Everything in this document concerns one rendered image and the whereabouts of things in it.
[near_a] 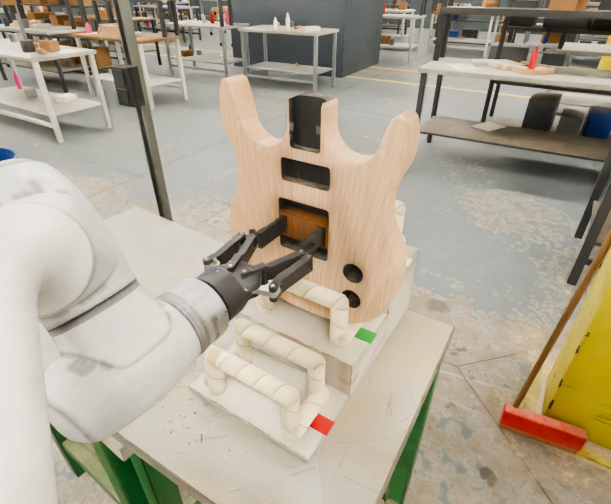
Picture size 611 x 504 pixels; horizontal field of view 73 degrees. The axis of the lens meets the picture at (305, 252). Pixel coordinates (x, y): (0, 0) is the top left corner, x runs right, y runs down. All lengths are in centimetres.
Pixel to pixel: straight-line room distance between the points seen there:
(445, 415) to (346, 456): 130
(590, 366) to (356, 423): 125
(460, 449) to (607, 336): 70
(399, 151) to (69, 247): 41
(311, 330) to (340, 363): 9
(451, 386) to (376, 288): 148
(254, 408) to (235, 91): 55
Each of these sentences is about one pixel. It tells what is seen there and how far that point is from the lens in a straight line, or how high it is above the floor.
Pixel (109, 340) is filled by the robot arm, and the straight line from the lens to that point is 46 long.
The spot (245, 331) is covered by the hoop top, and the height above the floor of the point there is 105.
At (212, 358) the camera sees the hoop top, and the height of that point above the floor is 105.
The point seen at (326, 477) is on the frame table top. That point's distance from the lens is 75.
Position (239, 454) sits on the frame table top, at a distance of 78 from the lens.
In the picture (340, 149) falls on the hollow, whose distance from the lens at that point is 65.
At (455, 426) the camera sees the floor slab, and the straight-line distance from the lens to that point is 202.
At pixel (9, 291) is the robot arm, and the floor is 142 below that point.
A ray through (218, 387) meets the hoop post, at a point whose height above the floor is 96.
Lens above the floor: 159
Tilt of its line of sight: 33 degrees down
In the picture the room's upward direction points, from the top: straight up
